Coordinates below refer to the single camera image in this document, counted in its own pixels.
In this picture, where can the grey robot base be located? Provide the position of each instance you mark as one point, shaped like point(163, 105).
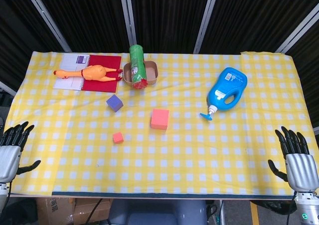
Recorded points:
point(159, 212)

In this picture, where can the orange rubber chicken toy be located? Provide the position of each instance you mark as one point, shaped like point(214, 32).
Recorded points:
point(93, 72)

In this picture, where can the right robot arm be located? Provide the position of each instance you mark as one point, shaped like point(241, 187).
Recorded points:
point(305, 207)

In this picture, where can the cardboard box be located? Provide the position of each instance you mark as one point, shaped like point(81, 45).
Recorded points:
point(62, 210)

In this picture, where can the blue pump detergent bottle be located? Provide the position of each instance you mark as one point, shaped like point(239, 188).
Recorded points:
point(226, 87)

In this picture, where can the large red foam cube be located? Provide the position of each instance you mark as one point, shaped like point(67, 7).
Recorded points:
point(160, 117)

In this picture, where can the white metal frame post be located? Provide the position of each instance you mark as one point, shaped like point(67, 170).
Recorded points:
point(127, 15)
point(207, 18)
point(297, 31)
point(47, 18)

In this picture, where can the purple foam cube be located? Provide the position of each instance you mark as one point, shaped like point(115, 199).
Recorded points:
point(114, 102)

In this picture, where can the green chip can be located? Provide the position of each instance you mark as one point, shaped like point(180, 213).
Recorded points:
point(137, 65)

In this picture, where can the brown paper tray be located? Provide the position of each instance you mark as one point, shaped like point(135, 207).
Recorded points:
point(152, 72)

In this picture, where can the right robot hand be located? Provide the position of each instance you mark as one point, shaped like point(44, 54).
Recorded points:
point(301, 170)

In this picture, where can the red spiral notebook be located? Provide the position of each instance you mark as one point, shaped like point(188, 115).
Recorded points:
point(104, 85)

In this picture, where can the small red foam cube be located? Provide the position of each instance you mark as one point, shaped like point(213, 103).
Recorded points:
point(117, 137)

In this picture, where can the yellow checkered tablecloth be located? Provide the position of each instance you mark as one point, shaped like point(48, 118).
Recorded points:
point(174, 155)

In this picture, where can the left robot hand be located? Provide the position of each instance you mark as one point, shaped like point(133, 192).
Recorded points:
point(10, 160)

